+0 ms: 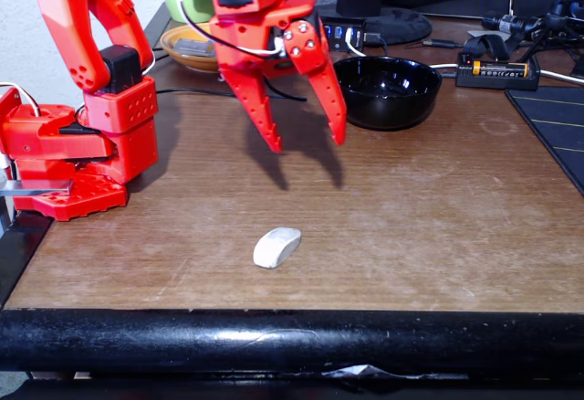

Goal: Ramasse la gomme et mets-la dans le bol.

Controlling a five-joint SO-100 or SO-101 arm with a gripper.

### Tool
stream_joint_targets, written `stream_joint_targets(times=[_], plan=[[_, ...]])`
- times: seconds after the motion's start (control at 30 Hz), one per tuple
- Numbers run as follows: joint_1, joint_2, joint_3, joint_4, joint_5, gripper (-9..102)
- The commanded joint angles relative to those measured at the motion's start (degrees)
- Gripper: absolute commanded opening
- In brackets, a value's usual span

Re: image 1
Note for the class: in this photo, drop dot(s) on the silver metal clamp bar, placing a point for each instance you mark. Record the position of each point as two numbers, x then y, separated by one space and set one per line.
36 186

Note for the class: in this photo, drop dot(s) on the black USB hub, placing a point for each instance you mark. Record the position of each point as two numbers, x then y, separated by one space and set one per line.
340 34

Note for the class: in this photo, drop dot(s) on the black jack plug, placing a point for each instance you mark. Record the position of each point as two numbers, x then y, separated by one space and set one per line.
438 44

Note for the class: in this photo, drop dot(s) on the small grey tin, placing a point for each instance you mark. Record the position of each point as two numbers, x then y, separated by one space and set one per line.
194 47

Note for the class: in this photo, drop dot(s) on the black mini tripod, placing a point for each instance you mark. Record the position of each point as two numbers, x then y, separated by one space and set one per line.
561 21

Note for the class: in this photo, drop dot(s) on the orange dish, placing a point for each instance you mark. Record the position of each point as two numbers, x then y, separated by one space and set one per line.
182 60

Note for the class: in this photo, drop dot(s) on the crumpled silver tape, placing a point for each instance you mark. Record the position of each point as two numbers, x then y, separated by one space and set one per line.
356 369

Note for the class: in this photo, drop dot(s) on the black flashlight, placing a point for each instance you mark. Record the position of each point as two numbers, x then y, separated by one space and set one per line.
508 23

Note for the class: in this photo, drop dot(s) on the black mat with yellow lines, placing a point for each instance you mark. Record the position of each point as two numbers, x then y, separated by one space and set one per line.
556 117

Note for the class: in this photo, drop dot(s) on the black table edge trim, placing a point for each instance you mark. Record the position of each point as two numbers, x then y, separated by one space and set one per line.
292 340

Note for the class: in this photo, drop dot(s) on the black battery charger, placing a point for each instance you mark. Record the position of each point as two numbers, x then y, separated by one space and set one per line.
493 81

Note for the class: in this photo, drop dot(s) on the yellow and black battery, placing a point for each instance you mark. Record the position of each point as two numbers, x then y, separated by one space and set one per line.
499 69

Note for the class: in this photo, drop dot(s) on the white eraser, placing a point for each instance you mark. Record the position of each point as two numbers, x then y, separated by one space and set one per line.
276 247

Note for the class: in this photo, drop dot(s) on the black glossy bowl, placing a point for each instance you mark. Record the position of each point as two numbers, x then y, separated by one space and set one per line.
388 98

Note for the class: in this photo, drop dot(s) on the black speaker box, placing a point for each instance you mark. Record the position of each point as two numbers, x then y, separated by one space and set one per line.
529 0

